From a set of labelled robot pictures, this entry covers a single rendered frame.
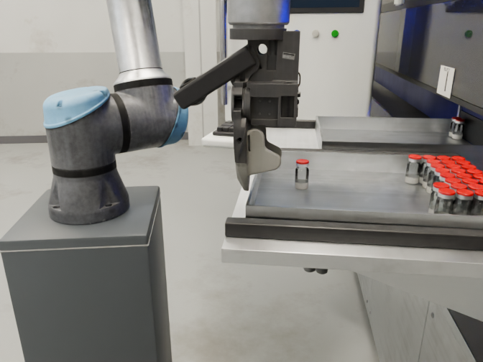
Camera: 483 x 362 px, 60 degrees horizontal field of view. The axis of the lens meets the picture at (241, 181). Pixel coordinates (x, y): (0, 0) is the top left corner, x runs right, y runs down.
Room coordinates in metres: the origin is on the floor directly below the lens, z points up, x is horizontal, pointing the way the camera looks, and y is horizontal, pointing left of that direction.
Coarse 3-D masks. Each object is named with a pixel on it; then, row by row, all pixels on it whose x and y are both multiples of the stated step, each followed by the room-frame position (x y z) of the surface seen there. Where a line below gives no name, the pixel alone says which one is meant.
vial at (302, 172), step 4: (296, 164) 0.64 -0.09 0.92; (300, 164) 0.63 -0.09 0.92; (304, 164) 0.63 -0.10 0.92; (308, 164) 0.64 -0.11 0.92; (296, 168) 0.64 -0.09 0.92; (300, 168) 0.63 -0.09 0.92; (304, 168) 0.63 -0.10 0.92; (296, 172) 0.64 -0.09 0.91; (300, 172) 0.63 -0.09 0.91; (304, 172) 0.63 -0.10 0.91; (308, 172) 0.64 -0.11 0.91; (296, 176) 0.64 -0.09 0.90; (300, 176) 0.63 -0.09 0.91; (304, 176) 0.63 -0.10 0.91; (308, 176) 0.64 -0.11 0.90; (296, 180) 0.64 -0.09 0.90; (300, 180) 0.63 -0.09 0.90; (304, 180) 0.63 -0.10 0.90; (296, 184) 0.64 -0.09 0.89; (300, 184) 0.63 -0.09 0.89; (304, 184) 0.63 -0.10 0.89; (296, 188) 0.64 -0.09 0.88; (300, 188) 0.63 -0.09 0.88; (304, 188) 0.63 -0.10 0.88
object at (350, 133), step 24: (336, 120) 1.06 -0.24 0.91; (360, 120) 1.06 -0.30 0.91; (384, 120) 1.05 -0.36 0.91; (408, 120) 1.04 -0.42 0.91; (432, 120) 1.04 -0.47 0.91; (336, 144) 0.81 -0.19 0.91; (360, 144) 0.81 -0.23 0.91; (384, 144) 0.80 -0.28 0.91; (408, 144) 0.80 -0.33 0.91; (432, 144) 0.79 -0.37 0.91; (456, 144) 0.79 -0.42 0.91
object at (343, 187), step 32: (288, 160) 0.74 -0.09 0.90; (320, 160) 0.73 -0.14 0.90; (352, 160) 0.73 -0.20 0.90; (384, 160) 0.72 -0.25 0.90; (256, 192) 0.60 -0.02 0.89; (288, 192) 0.62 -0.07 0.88; (320, 192) 0.62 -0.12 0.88; (352, 192) 0.62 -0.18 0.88; (384, 192) 0.62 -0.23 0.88; (416, 192) 0.62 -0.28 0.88; (384, 224) 0.47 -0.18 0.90; (416, 224) 0.47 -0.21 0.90; (448, 224) 0.46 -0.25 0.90; (480, 224) 0.46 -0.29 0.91
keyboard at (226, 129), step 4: (224, 124) 1.36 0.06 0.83; (228, 124) 1.36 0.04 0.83; (232, 124) 1.36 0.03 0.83; (220, 128) 1.31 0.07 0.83; (224, 128) 1.31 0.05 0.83; (228, 128) 1.31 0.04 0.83; (232, 128) 1.31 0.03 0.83; (216, 132) 1.31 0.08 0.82; (220, 132) 1.30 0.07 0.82; (224, 132) 1.30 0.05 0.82; (228, 132) 1.30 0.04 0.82; (232, 132) 1.30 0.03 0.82
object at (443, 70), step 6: (444, 66) 0.93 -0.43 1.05; (444, 72) 0.93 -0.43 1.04; (450, 72) 0.89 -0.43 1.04; (444, 78) 0.92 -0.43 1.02; (450, 78) 0.89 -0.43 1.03; (438, 84) 0.95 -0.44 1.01; (444, 84) 0.92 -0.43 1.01; (450, 84) 0.88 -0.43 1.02; (438, 90) 0.94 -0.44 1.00; (450, 90) 0.88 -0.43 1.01; (450, 96) 0.87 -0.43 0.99
